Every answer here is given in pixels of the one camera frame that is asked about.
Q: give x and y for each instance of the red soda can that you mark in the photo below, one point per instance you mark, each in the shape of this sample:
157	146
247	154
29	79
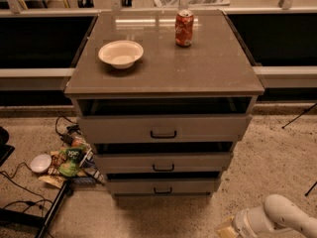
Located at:
184	28

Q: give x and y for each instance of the black tripod leg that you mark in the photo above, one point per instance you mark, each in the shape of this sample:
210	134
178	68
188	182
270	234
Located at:
310	189

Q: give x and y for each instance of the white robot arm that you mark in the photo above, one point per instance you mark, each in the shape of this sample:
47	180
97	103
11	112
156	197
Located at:
276	215

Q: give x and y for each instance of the yellow snack packet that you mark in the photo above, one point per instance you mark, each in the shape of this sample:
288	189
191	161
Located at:
53	180

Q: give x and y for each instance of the green snack bag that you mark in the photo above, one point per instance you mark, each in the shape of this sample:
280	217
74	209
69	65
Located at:
71	166

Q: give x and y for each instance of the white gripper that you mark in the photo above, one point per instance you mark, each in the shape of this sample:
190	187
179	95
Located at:
241	222

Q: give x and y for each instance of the white bowl on cabinet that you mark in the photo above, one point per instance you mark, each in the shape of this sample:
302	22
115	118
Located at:
121	54

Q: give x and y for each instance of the white bowl on floor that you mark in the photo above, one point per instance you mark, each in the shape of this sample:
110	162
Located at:
41	163

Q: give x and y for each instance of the grey drawer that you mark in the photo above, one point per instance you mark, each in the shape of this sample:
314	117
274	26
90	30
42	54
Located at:
163	183
137	158
162	120

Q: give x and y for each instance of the black power adapter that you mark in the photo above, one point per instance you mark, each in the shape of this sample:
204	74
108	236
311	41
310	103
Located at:
66	138

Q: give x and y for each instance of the grey drawer cabinet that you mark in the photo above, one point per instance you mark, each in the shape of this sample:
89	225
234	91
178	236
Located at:
215	65

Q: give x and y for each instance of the black stand base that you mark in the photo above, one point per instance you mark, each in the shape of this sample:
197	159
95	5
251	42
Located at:
38	215

